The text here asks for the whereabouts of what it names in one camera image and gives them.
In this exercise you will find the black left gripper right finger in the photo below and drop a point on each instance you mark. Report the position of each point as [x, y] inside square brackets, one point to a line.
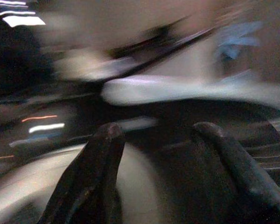
[238, 168]

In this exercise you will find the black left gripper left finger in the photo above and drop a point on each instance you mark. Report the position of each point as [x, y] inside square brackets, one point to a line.
[93, 172]

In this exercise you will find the white washing machine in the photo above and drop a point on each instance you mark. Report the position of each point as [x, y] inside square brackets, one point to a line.
[182, 89]

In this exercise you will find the light blue cloth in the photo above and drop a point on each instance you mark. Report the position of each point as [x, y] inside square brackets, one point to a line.
[238, 40]

